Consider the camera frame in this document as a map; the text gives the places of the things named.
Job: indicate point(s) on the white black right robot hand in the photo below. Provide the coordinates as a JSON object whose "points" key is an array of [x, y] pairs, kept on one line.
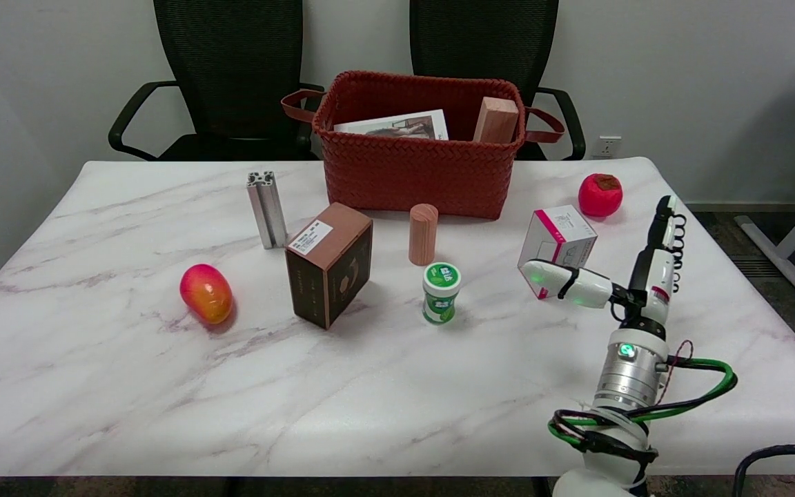
{"points": [[653, 279]]}

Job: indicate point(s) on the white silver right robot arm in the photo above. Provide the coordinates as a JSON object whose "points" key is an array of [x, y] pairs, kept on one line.
{"points": [[629, 376]]}

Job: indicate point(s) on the white paper box pink edge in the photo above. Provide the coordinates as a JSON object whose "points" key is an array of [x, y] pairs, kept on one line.
{"points": [[563, 238]]}

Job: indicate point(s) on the brown cardboard box white label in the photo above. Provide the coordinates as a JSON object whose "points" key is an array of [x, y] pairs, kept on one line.
{"points": [[328, 266]]}

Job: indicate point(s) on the red persimmon fruit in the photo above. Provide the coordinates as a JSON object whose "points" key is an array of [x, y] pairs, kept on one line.
{"points": [[600, 195]]}

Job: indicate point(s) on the green white plastic can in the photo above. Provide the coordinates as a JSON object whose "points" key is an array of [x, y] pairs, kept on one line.
{"points": [[441, 293]]}

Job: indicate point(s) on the wooden rectangular block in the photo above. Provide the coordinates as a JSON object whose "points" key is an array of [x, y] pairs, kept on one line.
{"points": [[495, 121]]}

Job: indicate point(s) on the wooden cylinder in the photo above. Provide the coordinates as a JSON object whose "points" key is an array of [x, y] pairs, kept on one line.
{"points": [[423, 235]]}

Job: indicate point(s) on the red woven basket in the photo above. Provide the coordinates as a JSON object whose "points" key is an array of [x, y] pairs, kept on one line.
{"points": [[404, 172]]}

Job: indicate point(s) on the black mesh office chair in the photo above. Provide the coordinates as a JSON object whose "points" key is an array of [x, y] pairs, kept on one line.
{"points": [[232, 76], [484, 41]]}

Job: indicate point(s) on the white printed booklet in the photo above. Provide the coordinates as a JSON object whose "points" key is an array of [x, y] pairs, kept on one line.
{"points": [[397, 125]]}

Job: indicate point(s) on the silver aluminium extrusion profile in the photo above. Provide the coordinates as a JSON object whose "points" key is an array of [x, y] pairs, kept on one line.
{"points": [[268, 210]]}

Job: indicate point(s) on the red yellow mango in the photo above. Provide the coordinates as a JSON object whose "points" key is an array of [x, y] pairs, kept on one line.
{"points": [[205, 293]]}

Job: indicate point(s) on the white wall socket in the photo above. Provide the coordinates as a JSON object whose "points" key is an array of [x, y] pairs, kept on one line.
{"points": [[609, 146]]}

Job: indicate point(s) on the white desk frame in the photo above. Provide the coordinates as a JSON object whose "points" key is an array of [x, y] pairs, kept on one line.
{"points": [[794, 235]]}

